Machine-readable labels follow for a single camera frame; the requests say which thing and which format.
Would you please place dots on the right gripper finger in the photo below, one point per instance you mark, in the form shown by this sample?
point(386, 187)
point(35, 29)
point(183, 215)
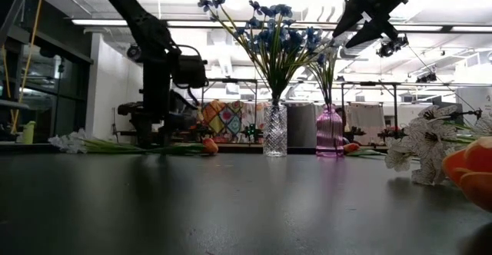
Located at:
point(351, 18)
point(369, 32)

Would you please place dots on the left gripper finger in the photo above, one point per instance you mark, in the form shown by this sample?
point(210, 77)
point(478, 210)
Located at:
point(143, 134)
point(165, 134)

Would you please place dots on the white artificial flower bunch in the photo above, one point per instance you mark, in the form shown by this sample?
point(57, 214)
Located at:
point(430, 147)
point(71, 143)
point(326, 78)

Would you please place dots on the clear diamond-cut glass vase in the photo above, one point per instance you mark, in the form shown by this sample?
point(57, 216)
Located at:
point(275, 132)

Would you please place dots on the pink ribbed glass vase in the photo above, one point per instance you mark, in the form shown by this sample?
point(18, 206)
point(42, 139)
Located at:
point(330, 136)

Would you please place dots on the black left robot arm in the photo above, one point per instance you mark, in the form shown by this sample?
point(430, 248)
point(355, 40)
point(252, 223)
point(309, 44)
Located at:
point(138, 20)

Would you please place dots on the black ceiling spotlight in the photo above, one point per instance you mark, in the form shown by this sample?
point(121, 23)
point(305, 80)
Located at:
point(426, 78)
point(392, 47)

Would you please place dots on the colourful patchwork quilt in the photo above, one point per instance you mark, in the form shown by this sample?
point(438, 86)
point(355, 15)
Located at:
point(223, 122)

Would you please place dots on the white floral cloth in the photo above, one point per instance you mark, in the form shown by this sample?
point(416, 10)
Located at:
point(365, 116)

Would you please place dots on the ceiling light strip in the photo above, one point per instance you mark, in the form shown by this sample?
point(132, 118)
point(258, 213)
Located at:
point(473, 28)
point(100, 22)

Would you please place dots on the yellow-green bottle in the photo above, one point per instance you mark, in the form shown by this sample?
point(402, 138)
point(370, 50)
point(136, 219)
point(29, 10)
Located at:
point(28, 134)

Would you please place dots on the gray partition panel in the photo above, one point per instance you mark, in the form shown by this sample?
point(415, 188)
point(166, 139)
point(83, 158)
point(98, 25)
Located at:
point(301, 126)

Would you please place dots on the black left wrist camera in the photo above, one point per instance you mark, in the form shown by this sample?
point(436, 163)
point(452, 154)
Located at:
point(190, 72)

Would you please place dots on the round black wall fixture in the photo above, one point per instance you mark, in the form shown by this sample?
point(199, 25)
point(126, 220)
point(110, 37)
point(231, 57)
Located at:
point(133, 52)

